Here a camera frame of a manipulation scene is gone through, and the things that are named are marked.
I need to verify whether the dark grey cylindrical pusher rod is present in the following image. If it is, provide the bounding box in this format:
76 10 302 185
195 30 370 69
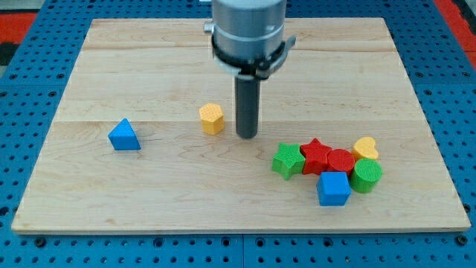
235 78 260 139

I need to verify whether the yellow hexagon block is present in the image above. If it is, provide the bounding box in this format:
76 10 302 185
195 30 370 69
199 103 225 135

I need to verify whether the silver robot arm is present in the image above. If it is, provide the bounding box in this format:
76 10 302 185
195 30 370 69
204 0 296 139

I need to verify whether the green star block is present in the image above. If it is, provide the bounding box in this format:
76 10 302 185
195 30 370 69
271 142 306 180

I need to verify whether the red star block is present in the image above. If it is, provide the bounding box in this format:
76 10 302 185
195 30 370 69
300 138 332 175

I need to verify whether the light wooden board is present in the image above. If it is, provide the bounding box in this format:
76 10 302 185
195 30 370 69
11 18 471 235

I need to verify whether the red cylinder block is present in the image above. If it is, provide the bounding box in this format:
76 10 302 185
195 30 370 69
327 149 356 176

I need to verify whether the yellow heart block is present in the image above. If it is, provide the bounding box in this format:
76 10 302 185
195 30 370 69
351 136 379 161

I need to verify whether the blue cube block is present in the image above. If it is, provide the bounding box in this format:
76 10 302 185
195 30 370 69
316 171 351 206

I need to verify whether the blue triangle block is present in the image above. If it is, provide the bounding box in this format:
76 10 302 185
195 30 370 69
108 118 141 150

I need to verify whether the green cylinder block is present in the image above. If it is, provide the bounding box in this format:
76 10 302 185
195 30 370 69
350 159 383 194

